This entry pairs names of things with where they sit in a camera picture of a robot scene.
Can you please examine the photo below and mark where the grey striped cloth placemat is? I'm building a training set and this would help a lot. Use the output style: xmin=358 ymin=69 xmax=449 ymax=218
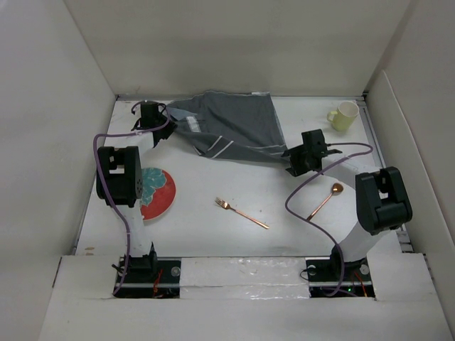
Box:
xmin=167 ymin=91 xmax=288 ymax=163

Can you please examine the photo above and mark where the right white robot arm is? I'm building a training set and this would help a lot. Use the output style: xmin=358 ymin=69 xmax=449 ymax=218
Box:
xmin=282 ymin=129 xmax=413 ymax=280

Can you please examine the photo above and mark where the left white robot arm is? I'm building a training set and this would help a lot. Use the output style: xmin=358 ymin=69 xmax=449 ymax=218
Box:
xmin=93 ymin=101 xmax=174 ymax=284

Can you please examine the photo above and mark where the copper spoon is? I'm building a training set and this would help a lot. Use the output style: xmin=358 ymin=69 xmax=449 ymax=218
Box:
xmin=306 ymin=183 xmax=344 ymax=221

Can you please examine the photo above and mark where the yellow-green mug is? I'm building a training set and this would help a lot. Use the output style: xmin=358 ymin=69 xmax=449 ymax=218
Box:
xmin=326 ymin=101 xmax=360 ymax=132

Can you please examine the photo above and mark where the red and teal round plate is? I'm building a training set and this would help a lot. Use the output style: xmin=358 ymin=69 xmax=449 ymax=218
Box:
xmin=140 ymin=168 xmax=176 ymax=221

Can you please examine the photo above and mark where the copper fork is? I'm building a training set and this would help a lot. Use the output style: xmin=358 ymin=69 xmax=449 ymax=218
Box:
xmin=215 ymin=197 xmax=269 ymax=229

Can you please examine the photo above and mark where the white foam front board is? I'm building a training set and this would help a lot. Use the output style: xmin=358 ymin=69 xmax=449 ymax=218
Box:
xmin=53 ymin=252 xmax=438 ymax=310

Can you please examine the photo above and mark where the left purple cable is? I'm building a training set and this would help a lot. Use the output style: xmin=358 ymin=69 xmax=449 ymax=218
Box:
xmin=92 ymin=101 xmax=171 ymax=296

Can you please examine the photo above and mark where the purple cable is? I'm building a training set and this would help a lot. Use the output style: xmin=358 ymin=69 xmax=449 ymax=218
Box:
xmin=92 ymin=101 xmax=171 ymax=296
xmin=284 ymin=141 xmax=374 ymax=298

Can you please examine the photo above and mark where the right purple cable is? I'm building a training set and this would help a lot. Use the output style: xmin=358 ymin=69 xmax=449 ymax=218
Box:
xmin=284 ymin=141 xmax=374 ymax=298

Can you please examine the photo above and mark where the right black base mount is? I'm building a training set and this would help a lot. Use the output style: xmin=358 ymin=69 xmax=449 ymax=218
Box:
xmin=300 ymin=256 xmax=375 ymax=298

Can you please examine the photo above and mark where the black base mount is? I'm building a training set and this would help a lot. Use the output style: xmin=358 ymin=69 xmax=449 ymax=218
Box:
xmin=300 ymin=256 xmax=375 ymax=298
xmin=112 ymin=258 xmax=182 ymax=299

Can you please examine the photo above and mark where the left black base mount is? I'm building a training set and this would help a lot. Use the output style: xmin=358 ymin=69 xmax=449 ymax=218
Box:
xmin=112 ymin=258 xmax=182 ymax=299

